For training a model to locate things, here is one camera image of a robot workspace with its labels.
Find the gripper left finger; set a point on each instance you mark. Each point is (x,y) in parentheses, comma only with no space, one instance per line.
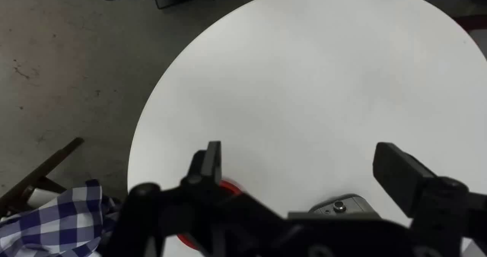
(198,207)

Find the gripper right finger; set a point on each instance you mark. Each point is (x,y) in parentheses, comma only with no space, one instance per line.
(430,196)

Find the grey toaster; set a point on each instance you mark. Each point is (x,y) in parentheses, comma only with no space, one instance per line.
(355,203)

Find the silver toaster knob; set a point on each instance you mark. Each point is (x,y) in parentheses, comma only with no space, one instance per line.
(339,206)

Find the red round plate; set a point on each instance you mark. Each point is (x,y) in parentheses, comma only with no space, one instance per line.
(230,187)

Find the blue white checked cloth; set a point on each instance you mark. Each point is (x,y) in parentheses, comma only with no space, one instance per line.
(57,222)

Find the dark wooden chair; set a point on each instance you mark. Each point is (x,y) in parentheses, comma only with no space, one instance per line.
(42,169)

